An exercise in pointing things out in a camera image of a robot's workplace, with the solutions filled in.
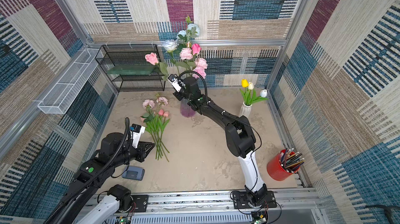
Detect red cup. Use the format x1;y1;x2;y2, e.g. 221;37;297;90
267;150;298;181

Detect yellow tulip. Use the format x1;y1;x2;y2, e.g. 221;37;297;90
241;79;249;88

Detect white wire mesh basket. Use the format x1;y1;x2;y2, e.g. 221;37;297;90
37;48;99;115

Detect purple glass vase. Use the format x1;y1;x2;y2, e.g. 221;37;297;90
180;99;196;118

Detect green mat on shelf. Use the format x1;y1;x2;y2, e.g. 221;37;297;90
106;65;154;75

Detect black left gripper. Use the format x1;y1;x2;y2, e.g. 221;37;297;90
111;140;156;169

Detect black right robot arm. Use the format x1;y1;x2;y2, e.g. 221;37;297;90
167;71;278;209

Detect pink tulip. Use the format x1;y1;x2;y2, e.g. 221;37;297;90
147;113;170;160
161;111;170;162
155;109;164;160

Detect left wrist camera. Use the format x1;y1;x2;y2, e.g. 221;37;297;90
130;124;145;149

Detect pink rose bouquet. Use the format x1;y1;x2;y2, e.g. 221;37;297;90
161;16;208;79

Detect grey blue small case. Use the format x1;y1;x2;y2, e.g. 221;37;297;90
122;166;145;181

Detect white ribbed vase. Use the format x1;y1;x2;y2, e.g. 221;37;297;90
239;102;252;118

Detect pencils in red cup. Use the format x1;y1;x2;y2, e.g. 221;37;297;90
278;148;305;174

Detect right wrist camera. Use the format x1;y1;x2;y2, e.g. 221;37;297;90
167;74;184;93

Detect white tulip bud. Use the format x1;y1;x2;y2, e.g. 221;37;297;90
260;89;268;98

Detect black wire shelf rack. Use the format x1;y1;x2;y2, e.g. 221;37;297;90
95;44;165;92

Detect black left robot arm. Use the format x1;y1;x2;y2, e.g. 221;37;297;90
45;118;155;224

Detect cream white tulip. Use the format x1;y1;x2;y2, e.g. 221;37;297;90
247;82;254;90

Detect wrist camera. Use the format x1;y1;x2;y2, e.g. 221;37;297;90
130;124;145;149
167;74;184;93

